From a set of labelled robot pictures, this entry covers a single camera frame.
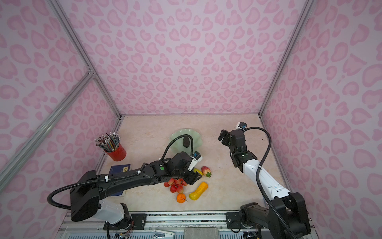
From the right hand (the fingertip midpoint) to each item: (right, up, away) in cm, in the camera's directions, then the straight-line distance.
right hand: (227, 132), depth 83 cm
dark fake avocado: (-25, -7, +22) cm, 34 cm away
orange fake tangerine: (-26, -34, -7) cm, 43 cm away
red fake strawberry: (-12, -23, +2) cm, 26 cm away
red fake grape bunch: (-29, -29, -2) cm, 41 cm away
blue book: (-66, -23, +7) cm, 70 cm away
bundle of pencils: (-67, -6, 0) cm, 67 cm away
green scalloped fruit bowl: (-31, -10, +19) cm, 38 cm away
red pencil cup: (-67, -14, +9) cm, 69 cm away
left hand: (-16, -20, -6) cm, 26 cm away
